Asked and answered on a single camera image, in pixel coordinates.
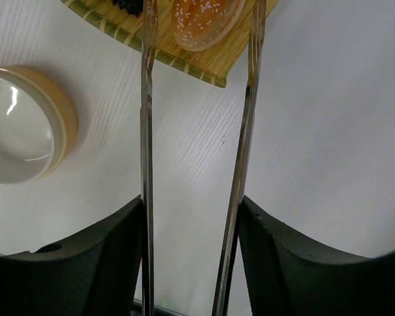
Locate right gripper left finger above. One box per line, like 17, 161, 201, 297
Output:
0, 197, 142, 315

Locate sesame bun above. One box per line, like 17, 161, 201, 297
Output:
171, 0, 245, 51

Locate orange lunch box bowl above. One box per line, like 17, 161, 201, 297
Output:
0, 66, 78, 184

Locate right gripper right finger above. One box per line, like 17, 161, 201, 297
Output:
239, 197, 395, 315

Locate metal tongs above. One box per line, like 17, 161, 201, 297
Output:
140, 1, 267, 315

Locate black seaweed piece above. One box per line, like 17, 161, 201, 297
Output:
112, 0, 144, 17

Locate bamboo woven tray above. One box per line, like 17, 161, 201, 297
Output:
61, 0, 280, 89

